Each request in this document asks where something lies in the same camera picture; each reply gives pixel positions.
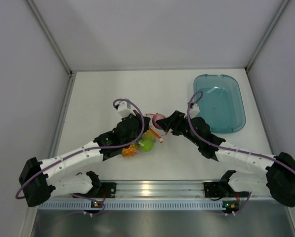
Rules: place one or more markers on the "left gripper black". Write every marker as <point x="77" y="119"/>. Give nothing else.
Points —
<point x="146" y="122"/>

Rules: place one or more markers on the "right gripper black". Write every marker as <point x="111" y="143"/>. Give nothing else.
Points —
<point x="173" y="122"/>

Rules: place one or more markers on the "purple toy onion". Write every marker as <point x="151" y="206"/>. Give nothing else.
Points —
<point x="156" y="117"/>

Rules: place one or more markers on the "clear zip top bag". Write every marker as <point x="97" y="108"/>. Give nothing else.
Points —
<point x="152" y="133"/>

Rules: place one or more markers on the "orange toy pineapple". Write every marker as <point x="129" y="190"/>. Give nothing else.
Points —
<point x="131" y="151"/>

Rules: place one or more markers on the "green toy apple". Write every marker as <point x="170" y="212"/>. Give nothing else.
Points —
<point x="146" y="145"/>

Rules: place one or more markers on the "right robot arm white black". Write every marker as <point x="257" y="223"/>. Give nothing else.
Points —
<point x="272" y="175"/>

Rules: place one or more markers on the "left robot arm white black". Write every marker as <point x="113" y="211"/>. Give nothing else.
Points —
<point x="62" y="175"/>

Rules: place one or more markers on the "blue plastic basin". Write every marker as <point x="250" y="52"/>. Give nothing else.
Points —
<point x="221" y="104"/>

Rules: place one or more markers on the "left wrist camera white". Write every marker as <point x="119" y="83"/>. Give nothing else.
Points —
<point x="123" y="108"/>

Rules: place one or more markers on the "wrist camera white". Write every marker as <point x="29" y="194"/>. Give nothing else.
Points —
<point x="193" y="110"/>
<point x="123" y="108"/>

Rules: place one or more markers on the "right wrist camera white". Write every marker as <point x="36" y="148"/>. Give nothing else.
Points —
<point x="193" y="110"/>

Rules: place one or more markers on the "aluminium mounting rail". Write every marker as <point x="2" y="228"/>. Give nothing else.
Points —
<point x="150" y="189"/>

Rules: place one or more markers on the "left aluminium frame post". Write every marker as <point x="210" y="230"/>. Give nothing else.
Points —
<point x="54" y="45"/>

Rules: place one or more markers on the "aluminium frame post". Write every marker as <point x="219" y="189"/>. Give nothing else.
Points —
<point x="271" y="26"/>
<point x="54" y="45"/>

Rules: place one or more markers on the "grey slotted cable duct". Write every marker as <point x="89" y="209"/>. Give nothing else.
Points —
<point x="80" y="204"/>

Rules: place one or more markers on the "right aluminium frame post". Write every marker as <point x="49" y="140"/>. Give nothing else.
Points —
<point x="271" y="26"/>

